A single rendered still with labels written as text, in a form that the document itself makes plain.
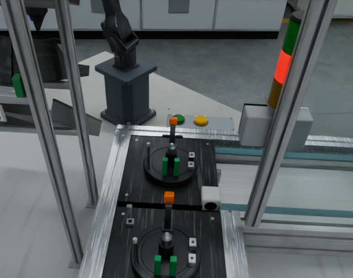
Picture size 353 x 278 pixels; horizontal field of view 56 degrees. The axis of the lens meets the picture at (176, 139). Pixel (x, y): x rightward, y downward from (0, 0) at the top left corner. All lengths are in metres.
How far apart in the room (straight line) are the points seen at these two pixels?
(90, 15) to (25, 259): 3.20
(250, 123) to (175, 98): 0.74
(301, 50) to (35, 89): 0.38
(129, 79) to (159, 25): 2.84
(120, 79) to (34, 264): 0.56
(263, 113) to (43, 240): 0.60
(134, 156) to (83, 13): 3.05
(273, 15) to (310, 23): 3.62
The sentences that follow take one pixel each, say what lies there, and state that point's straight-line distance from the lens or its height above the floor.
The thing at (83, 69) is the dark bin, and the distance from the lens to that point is 0.79.
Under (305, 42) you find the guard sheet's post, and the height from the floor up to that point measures 1.40.
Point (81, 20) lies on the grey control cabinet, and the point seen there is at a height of 0.22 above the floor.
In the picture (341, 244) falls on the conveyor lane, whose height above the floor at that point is 0.91.
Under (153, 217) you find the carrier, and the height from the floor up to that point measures 0.97.
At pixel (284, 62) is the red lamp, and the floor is 1.35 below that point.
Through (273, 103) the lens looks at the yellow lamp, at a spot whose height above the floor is 1.27.
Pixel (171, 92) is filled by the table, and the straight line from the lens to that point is 1.36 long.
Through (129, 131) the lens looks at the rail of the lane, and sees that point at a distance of 1.00.
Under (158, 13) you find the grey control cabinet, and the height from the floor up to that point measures 0.30.
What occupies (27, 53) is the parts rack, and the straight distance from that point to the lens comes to 0.49.
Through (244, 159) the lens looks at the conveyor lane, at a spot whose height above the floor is 0.93.
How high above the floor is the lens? 1.58
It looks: 40 degrees down
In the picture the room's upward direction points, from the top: 4 degrees clockwise
